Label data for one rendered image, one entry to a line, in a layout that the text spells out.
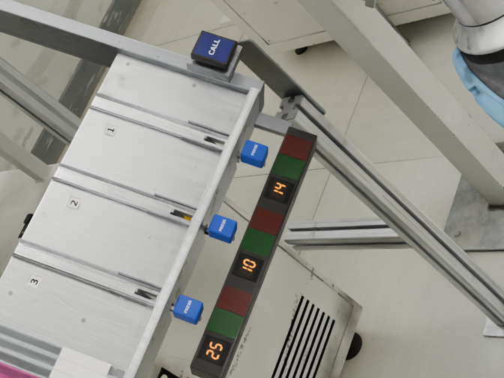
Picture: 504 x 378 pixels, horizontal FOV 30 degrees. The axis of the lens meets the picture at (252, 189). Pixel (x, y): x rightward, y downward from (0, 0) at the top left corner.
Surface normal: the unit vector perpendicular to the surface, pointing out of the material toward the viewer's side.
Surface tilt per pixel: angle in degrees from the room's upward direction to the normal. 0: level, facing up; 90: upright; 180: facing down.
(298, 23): 90
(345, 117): 0
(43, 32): 90
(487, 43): 41
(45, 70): 90
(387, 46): 90
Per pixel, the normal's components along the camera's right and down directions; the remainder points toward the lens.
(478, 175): -0.35, 0.84
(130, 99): 0.00, -0.43
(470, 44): -0.91, 0.11
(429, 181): -0.64, -0.53
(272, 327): 0.65, -0.07
